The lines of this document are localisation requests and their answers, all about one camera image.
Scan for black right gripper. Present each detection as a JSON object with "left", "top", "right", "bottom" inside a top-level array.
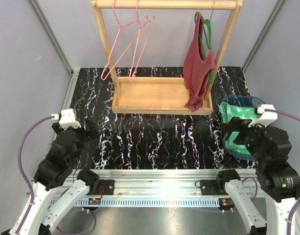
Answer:
[{"left": 220, "top": 116, "right": 270, "bottom": 165}]

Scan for green patterned trousers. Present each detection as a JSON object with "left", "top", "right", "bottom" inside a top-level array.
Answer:
[{"left": 220, "top": 102, "right": 257, "bottom": 155}]

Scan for pink wire hanger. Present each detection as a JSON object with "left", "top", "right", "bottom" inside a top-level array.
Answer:
[
  {"left": 100, "top": 0, "right": 150, "bottom": 80},
  {"left": 128, "top": 0, "right": 155, "bottom": 82}
]

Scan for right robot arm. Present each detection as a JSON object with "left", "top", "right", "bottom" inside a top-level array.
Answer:
[{"left": 97, "top": 115, "right": 300, "bottom": 235}]

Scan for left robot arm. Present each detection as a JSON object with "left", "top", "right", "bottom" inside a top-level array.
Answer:
[{"left": 3, "top": 119, "right": 99, "bottom": 235}]

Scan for green plastic hanger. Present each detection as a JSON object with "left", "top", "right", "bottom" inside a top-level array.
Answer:
[{"left": 194, "top": 11, "right": 216, "bottom": 85}]

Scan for teal plastic bin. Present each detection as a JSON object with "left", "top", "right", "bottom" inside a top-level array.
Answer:
[{"left": 219, "top": 95, "right": 265, "bottom": 161}]

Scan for wooden clothes rack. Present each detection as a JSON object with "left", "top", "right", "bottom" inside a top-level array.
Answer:
[{"left": 92, "top": 0, "right": 243, "bottom": 115}]

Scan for maroon tank top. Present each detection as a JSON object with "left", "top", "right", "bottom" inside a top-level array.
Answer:
[{"left": 183, "top": 21, "right": 216, "bottom": 112}]

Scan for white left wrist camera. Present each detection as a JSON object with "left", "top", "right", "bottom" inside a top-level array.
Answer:
[{"left": 51, "top": 108, "right": 81, "bottom": 130}]

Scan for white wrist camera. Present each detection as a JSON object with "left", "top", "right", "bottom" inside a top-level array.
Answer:
[
  {"left": 51, "top": 108, "right": 81, "bottom": 130},
  {"left": 248, "top": 104, "right": 278, "bottom": 127}
]

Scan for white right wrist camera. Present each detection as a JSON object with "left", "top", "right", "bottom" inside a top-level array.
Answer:
[{"left": 248, "top": 104, "right": 278, "bottom": 127}]

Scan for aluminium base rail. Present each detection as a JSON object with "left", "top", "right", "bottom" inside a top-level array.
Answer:
[{"left": 24, "top": 168, "right": 294, "bottom": 209}]

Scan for aluminium frame rail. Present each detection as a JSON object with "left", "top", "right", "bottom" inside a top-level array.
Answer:
[{"left": 27, "top": 0, "right": 80, "bottom": 128}]

